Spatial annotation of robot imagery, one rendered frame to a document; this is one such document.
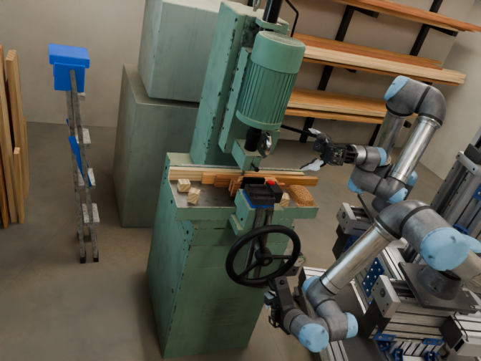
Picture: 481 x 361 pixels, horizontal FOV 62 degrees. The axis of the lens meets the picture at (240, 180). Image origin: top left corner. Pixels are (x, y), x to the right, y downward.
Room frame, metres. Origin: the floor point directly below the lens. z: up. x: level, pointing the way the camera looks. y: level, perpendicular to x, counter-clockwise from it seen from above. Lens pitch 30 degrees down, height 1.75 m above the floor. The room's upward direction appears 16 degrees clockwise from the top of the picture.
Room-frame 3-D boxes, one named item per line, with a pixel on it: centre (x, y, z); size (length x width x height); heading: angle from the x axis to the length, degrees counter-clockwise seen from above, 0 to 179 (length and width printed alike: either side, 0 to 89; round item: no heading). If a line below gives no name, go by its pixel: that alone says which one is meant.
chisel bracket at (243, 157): (1.46, 0.01, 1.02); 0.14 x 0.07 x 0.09; 27
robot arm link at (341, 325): (0.91, -0.40, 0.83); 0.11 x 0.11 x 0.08; 26
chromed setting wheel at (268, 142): (1.62, -0.05, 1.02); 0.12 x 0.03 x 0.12; 27
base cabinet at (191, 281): (1.55, 0.06, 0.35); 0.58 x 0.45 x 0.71; 27
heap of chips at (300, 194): (1.48, -0.26, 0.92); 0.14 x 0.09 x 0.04; 27
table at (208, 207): (1.35, -0.05, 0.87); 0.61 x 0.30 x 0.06; 117
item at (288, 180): (1.49, -0.09, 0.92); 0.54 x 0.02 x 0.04; 117
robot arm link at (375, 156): (1.48, -0.46, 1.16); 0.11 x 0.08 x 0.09; 117
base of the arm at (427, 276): (1.26, -0.84, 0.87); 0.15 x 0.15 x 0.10
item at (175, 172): (1.46, 0.01, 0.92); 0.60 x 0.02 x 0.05; 117
